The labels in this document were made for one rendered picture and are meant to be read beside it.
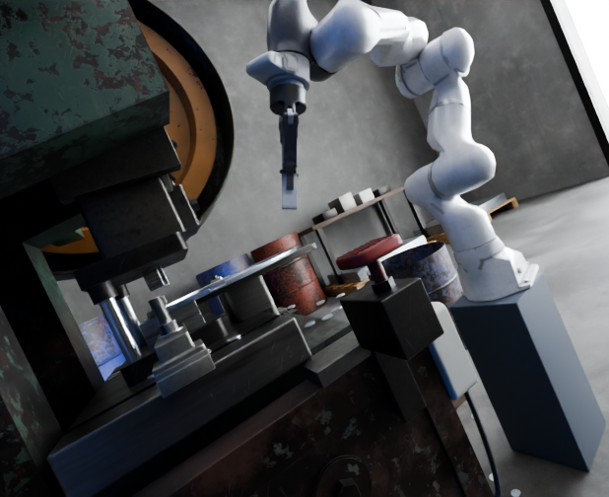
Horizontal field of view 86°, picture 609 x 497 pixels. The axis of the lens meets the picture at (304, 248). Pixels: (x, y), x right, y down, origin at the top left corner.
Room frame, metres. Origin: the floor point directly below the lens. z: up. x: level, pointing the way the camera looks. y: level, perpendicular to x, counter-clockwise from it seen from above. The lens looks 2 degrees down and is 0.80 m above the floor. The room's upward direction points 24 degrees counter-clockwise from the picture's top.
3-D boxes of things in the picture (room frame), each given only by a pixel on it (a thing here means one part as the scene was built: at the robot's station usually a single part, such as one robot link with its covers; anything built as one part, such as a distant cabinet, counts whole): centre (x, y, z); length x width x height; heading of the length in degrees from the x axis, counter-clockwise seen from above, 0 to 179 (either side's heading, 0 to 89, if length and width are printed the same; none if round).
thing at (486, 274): (0.90, -0.46, 0.52); 0.22 x 0.19 x 0.14; 124
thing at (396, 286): (0.40, -0.06, 0.62); 0.10 x 0.06 x 0.20; 23
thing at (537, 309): (0.88, -0.42, 0.23); 0.18 x 0.18 x 0.45; 34
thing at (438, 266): (1.69, -0.45, 0.24); 0.42 x 0.42 x 0.48
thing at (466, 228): (0.91, -0.41, 0.71); 0.18 x 0.11 x 0.25; 28
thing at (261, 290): (0.66, 0.12, 0.72); 0.25 x 0.14 x 0.14; 113
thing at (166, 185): (0.61, 0.24, 1.04); 0.17 x 0.15 x 0.30; 113
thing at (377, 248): (0.38, -0.07, 0.72); 0.07 x 0.06 x 0.08; 113
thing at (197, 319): (0.59, 0.27, 0.76); 0.15 x 0.09 x 0.05; 23
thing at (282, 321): (0.59, 0.28, 0.68); 0.45 x 0.30 x 0.06; 23
